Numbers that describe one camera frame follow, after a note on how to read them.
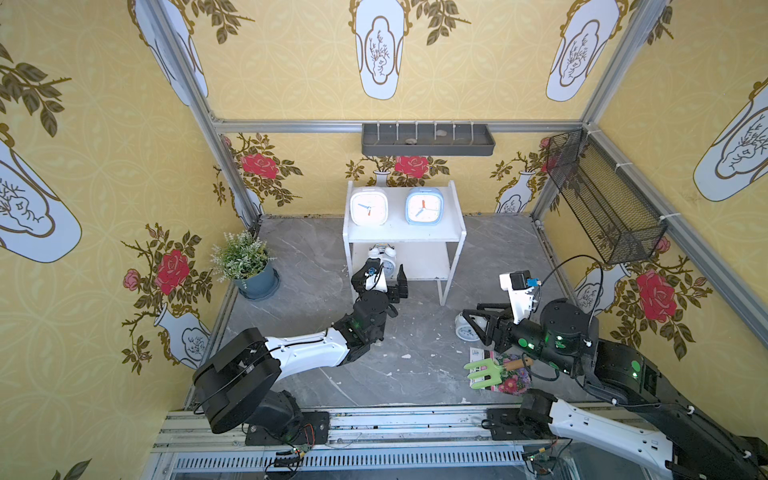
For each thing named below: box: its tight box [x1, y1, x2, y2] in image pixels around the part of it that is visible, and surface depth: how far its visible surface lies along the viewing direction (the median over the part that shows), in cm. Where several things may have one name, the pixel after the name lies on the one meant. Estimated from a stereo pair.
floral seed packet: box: [474, 358, 532, 395], surface depth 83 cm
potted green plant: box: [210, 231, 281, 301], surface depth 90 cm
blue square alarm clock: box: [405, 187, 444, 226], surface depth 72 cm
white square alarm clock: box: [350, 187, 389, 227], surface depth 72 cm
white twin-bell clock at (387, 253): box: [368, 243, 396, 279], surface depth 80 cm
